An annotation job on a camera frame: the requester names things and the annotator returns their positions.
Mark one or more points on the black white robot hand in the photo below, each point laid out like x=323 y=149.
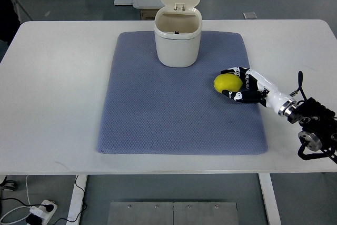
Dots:
x=257 y=89

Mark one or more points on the metal floor plate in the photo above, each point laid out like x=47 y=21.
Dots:
x=173 y=213

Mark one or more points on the blue quilted mat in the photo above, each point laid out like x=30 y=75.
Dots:
x=154 y=109

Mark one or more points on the white power strip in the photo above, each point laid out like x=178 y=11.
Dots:
x=41 y=214

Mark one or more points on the white trash bin open lid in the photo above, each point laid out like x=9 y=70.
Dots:
x=177 y=27

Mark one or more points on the caster wheel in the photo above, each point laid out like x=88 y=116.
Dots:
x=7 y=185

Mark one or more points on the white table leg left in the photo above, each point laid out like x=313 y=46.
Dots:
x=77 y=205

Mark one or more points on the white table leg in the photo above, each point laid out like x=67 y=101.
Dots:
x=77 y=205
x=272 y=212

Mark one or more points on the cardboard box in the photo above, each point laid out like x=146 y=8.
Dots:
x=148 y=14

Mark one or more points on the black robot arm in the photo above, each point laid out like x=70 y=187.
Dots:
x=318 y=135

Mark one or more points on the yellow lemon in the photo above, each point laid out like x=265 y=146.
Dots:
x=229 y=82

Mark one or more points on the white table leg right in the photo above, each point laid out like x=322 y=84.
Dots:
x=272 y=212

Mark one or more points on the small grey floor plate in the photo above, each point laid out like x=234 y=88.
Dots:
x=249 y=15

